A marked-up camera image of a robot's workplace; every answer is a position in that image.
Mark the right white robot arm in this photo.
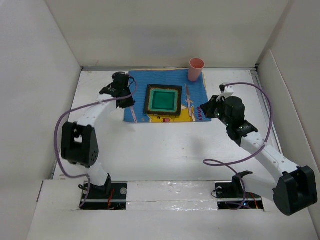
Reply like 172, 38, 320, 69
200, 95, 318, 216

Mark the blue Pikachu cloth placemat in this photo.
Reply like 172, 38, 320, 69
128, 68, 210, 123

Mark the pink handled fork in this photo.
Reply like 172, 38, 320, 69
130, 106, 138, 124

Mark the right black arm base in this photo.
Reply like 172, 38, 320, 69
211, 170, 264, 210

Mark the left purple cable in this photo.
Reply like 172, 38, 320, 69
54, 74, 139, 208

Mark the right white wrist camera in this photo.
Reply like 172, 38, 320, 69
218, 84, 234, 99

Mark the green square plate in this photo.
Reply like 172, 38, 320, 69
143, 84, 183, 116

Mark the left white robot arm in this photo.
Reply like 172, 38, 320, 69
60, 72, 137, 199

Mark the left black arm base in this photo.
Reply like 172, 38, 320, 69
79, 181, 128, 211

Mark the pink plastic cup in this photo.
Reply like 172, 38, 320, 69
188, 57, 205, 82

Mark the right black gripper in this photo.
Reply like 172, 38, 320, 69
200, 95, 232, 127

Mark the pink handled knife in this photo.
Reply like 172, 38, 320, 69
185, 83, 193, 117

